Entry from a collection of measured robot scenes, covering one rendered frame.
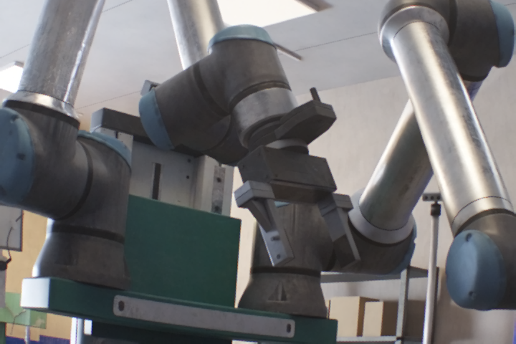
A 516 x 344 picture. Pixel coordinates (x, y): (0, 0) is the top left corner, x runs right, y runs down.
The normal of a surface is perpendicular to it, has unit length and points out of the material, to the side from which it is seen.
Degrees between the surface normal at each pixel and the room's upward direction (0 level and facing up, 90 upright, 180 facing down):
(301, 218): 89
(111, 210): 90
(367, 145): 90
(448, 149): 71
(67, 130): 100
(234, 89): 96
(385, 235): 108
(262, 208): 66
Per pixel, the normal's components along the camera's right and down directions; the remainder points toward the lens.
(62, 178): 0.83, 0.18
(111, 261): 0.75, -0.44
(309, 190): 0.30, 0.85
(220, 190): 0.61, -0.17
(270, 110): -0.02, -0.45
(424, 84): -0.67, -0.54
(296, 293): 0.30, -0.55
